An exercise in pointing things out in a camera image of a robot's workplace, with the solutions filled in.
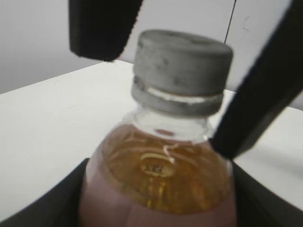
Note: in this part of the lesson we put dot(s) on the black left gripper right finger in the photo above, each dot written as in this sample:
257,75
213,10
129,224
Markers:
257,206

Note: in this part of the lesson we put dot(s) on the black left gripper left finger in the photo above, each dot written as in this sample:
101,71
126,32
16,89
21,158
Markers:
57,208

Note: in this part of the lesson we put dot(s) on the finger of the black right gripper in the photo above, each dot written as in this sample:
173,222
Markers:
100,29
272,83

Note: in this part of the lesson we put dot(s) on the grey bottle cap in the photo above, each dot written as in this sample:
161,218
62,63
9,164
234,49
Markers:
179,73

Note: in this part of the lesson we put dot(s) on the pink oolong tea bottle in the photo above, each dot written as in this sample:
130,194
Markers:
156,169

